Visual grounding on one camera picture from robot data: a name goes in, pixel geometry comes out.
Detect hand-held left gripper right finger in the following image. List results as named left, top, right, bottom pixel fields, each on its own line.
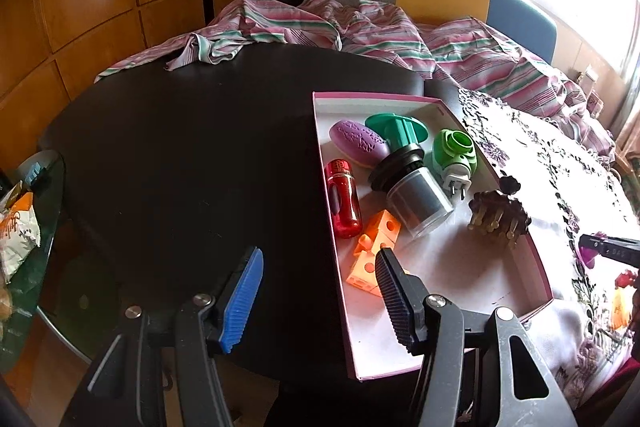
left=374, top=247, right=576, bottom=427

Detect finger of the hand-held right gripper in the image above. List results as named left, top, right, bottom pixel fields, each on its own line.
left=580, top=231, right=640, bottom=268

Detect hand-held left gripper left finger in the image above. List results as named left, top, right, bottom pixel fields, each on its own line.
left=60, top=246, right=265, bottom=427

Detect purple plastic item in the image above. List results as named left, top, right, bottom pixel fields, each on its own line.
left=575, top=241, right=601, bottom=270

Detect pink-edged white box lid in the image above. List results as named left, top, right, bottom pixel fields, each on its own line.
left=312, top=91, right=555, bottom=382

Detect orange cube puzzle toy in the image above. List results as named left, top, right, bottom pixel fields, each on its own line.
left=345, top=209, right=403, bottom=295

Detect black and clear cylinder container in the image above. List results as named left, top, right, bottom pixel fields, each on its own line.
left=368, top=146, right=455, bottom=238

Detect red metallic bottle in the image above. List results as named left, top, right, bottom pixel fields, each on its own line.
left=324, top=158, right=362, bottom=239

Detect dark brown hair claw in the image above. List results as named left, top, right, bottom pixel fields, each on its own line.
left=468, top=177, right=532, bottom=250

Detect green plug night light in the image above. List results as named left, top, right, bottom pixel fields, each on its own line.
left=432, top=128, right=480, bottom=202

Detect orange yellow item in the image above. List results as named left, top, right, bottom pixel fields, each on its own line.
left=612, top=289, right=632, bottom=328

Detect white embroidered floral tablecloth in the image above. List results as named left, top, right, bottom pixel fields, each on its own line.
left=457, top=87, right=640, bottom=408

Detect purple oval soap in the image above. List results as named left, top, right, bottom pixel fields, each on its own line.
left=328, top=119, right=391, bottom=168

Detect green plastic spool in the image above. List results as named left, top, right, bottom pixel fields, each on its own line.
left=365, top=113, right=431, bottom=155

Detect round glass side table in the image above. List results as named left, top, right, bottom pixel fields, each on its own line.
left=0, top=151, right=121, bottom=373

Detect orange white snack packet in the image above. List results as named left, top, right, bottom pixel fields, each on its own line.
left=0, top=181, right=41, bottom=283

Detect pink green striped cloth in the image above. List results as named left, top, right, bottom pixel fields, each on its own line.
left=95, top=0, right=616, bottom=152

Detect wooden wall cabinet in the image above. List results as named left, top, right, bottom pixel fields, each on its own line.
left=0, top=0, right=248, bottom=178

